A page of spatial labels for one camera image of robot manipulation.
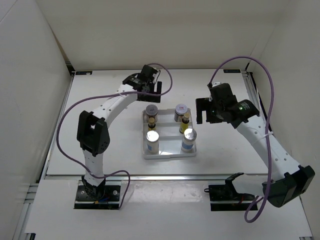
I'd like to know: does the brown spice jar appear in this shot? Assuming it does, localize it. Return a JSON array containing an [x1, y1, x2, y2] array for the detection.
[[145, 104, 158, 122], [174, 103, 188, 122]]

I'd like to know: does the yellow small bottle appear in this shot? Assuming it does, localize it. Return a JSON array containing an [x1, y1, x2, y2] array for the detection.
[[179, 112, 190, 134], [148, 117, 156, 131]]

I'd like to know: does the white silver-cap bottle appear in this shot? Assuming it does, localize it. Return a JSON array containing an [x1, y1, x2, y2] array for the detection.
[[146, 130, 160, 154], [181, 128, 197, 153]]

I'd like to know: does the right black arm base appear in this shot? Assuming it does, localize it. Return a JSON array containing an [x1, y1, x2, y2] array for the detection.
[[203, 172, 255, 212]]

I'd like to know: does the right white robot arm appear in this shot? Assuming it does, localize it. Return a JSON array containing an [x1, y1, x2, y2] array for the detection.
[[195, 83, 315, 208]]

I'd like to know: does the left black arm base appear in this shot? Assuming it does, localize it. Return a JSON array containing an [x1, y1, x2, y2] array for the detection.
[[73, 183, 121, 210]]

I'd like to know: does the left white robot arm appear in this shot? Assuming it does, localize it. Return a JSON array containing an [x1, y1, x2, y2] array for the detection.
[[76, 65, 162, 201]]

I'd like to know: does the right blue corner label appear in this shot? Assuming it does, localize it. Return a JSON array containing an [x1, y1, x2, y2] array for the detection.
[[223, 69, 241, 74]]

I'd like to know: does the white divided tray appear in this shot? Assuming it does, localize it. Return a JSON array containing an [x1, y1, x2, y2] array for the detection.
[[142, 108, 197, 160]]

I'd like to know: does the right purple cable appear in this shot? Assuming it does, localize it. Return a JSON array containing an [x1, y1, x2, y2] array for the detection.
[[208, 56, 276, 223]]

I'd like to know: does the aluminium front rail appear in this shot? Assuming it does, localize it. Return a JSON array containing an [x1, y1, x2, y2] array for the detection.
[[44, 173, 272, 182]]

